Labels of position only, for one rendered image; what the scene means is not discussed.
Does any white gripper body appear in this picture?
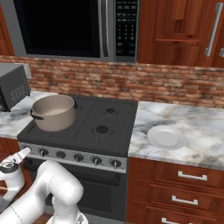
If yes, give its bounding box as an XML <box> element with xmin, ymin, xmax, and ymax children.
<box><xmin>10</xmin><ymin>146</ymin><xmax>32</xmax><ymax>165</ymax></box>

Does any red wood base cupboard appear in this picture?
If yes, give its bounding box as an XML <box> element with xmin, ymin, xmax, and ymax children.
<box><xmin>0</xmin><ymin>136</ymin><xmax>33</xmax><ymax>193</ymax></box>

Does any black stove knob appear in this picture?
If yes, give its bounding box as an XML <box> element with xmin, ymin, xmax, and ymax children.
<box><xmin>55</xmin><ymin>150</ymin><xmax>67</xmax><ymax>160</ymax></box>
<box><xmin>91</xmin><ymin>156</ymin><xmax>103</xmax><ymax>167</ymax></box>
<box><xmin>110</xmin><ymin>158</ymin><xmax>123</xmax><ymax>171</ymax></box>
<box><xmin>73</xmin><ymin>153</ymin><xmax>85</xmax><ymax>164</ymax></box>
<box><xmin>38</xmin><ymin>148</ymin><xmax>50</xmax><ymax>158</ymax></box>

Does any dark grey toaster oven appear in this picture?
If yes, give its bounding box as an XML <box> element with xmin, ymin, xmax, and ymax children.
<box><xmin>0</xmin><ymin>63</ymin><xmax>32</xmax><ymax>113</ymax></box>

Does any black gas stove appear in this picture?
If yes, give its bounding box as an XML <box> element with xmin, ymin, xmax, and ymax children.
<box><xmin>17</xmin><ymin>94</ymin><xmax>139</xmax><ymax>224</ymax></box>

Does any black oven door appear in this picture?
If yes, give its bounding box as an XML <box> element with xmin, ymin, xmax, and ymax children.
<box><xmin>27</xmin><ymin>158</ymin><xmax>129</xmax><ymax>224</ymax></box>

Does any black microwave door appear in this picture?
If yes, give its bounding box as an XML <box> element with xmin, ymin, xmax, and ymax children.
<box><xmin>12</xmin><ymin>0</ymin><xmax>116</xmax><ymax>60</ymax></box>

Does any steel built-in microwave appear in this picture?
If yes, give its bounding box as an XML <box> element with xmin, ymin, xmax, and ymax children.
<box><xmin>0</xmin><ymin>0</ymin><xmax>141</xmax><ymax>63</ymax></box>

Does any white plate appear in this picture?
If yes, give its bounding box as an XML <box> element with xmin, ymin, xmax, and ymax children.
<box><xmin>146</xmin><ymin>125</ymin><xmax>188</xmax><ymax>151</ymax></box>

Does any red wood drawer front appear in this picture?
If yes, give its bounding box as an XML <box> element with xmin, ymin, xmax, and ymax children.
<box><xmin>144</xmin><ymin>205</ymin><xmax>224</xmax><ymax>224</ymax></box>
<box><xmin>153</xmin><ymin>161</ymin><xmax>224</xmax><ymax>190</ymax></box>
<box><xmin>149</xmin><ymin>184</ymin><xmax>224</xmax><ymax>216</ymax></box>

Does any red wood cupboard door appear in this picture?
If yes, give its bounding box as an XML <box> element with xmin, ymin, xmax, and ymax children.
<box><xmin>211</xmin><ymin>0</ymin><xmax>224</xmax><ymax>69</ymax></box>
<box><xmin>136</xmin><ymin>0</ymin><xmax>220</xmax><ymax>67</ymax></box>

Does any beige pot with black handles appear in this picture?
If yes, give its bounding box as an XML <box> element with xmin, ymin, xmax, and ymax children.
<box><xmin>30</xmin><ymin>94</ymin><xmax>79</xmax><ymax>133</ymax></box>

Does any black oven door handle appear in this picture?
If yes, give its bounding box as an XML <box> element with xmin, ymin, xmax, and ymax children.
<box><xmin>59</xmin><ymin>165</ymin><xmax>122</xmax><ymax>186</ymax></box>

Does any steel microwave door handle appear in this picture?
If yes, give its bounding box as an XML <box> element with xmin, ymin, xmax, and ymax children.
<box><xmin>97</xmin><ymin>0</ymin><xmax>110</xmax><ymax>58</ymax></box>

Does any white drawer handle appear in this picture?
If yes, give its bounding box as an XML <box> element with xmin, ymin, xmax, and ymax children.
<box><xmin>177</xmin><ymin>171</ymin><xmax>209</xmax><ymax>182</ymax></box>
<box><xmin>171</xmin><ymin>194</ymin><xmax>200</xmax><ymax>207</ymax></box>

